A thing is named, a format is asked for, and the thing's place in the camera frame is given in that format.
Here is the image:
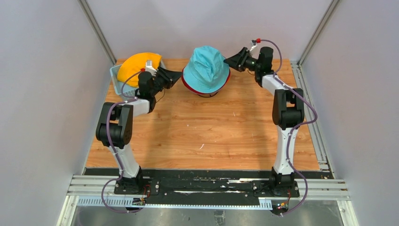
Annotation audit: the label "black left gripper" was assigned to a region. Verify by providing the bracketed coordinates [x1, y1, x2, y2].
[150, 67, 183, 97]

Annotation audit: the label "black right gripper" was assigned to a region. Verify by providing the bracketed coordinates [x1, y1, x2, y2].
[223, 48, 260, 73]

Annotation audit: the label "red bucket hat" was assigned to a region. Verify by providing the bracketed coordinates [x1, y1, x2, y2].
[181, 56, 232, 95]

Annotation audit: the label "yellow bucket hat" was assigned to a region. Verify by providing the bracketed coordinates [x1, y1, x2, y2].
[117, 52, 162, 83]

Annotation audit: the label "teal bucket hat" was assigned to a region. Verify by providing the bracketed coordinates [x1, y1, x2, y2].
[182, 46, 231, 94]

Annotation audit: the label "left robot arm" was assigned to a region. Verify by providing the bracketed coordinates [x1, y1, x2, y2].
[96, 67, 183, 194]

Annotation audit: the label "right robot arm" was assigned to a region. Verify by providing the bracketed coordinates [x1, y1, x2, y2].
[224, 47, 305, 196]

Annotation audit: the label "teal plastic basket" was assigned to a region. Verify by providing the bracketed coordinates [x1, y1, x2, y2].
[110, 61, 168, 97]

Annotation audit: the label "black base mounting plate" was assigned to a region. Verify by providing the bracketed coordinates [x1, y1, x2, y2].
[84, 168, 335, 205]

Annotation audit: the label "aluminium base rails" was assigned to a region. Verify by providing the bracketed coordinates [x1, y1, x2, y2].
[57, 169, 359, 226]

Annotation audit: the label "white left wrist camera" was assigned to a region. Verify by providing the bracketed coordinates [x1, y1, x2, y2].
[145, 60, 157, 76]

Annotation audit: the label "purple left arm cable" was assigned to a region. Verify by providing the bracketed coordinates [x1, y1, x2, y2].
[100, 68, 147, 214]

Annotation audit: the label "aluminium corner frame rail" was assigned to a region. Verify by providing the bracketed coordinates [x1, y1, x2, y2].
[290, 0, 340, 179]

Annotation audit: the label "left aluminium corner rail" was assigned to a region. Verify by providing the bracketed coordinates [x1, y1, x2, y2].
[78, 0, 117, 65]

